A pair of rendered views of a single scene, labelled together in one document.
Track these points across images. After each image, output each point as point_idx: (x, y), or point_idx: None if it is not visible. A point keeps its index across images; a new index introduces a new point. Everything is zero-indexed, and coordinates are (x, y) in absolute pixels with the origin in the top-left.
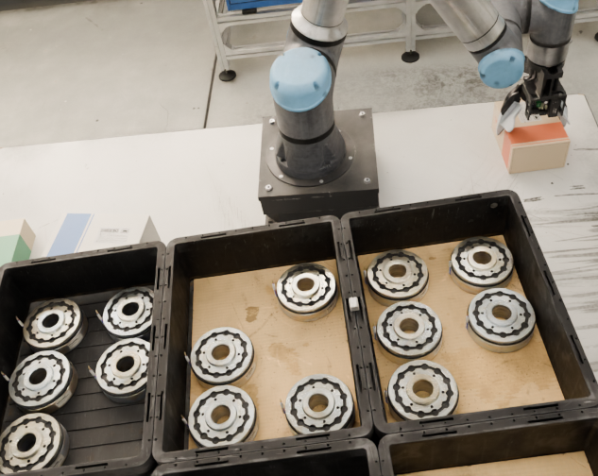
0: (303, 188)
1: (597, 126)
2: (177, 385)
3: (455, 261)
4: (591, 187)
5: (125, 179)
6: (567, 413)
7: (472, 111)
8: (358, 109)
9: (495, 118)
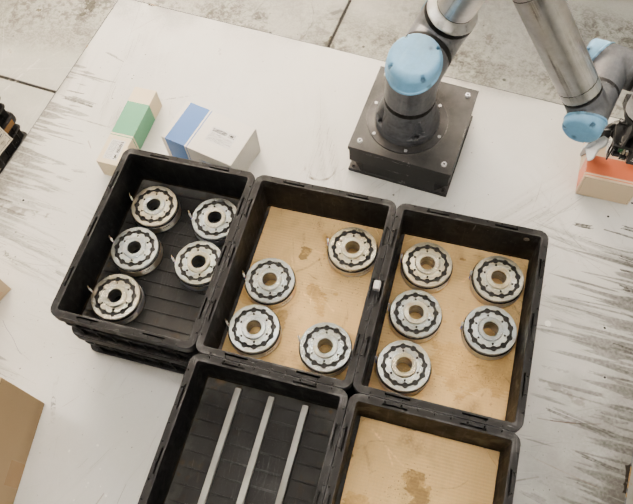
0: (388, 151)
1: None
2: (229, 294)
3: (477, 271)
4: None
5: (248, 77)
6: (490, 428)
7: None
8: (466, 88)
9: None
